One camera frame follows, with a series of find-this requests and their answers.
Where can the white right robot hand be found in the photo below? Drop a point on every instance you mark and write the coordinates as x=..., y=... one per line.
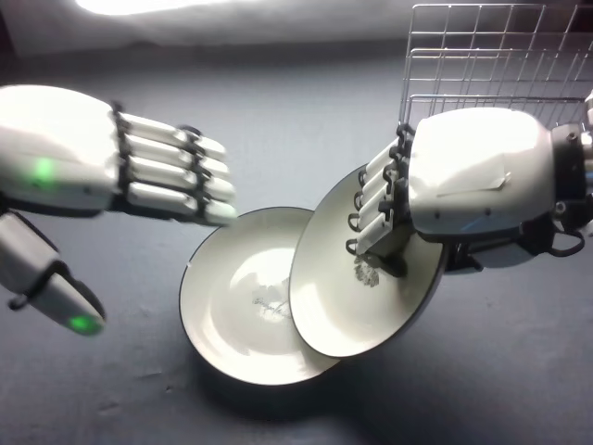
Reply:
x=477, y=167

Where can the white plate with black rim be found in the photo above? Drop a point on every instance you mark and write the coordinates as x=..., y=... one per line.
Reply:
x=333, y=315
x=231, y=287

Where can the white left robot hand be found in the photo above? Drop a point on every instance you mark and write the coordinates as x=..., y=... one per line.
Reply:
x=55, y=148

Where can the white backdrop sheet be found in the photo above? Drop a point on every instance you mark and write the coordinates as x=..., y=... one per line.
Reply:
x=278, y=18

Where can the grey table cloth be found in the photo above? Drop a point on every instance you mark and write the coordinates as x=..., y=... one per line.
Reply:
x=278, y=139

